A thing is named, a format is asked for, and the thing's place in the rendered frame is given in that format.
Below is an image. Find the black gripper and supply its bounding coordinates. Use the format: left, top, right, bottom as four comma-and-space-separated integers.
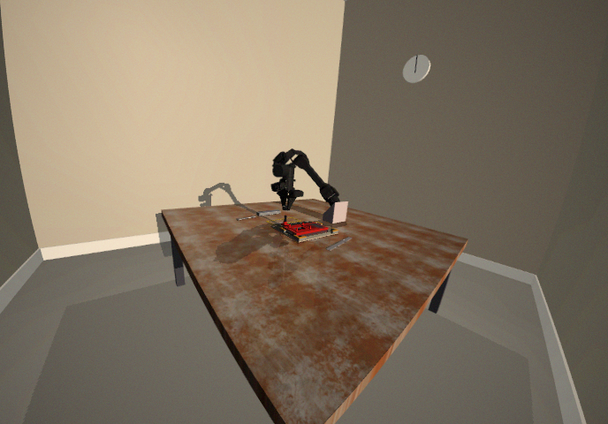
276, 177, 304, 209

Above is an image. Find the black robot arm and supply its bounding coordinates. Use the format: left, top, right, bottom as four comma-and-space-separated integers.
270, 149, 341, 206

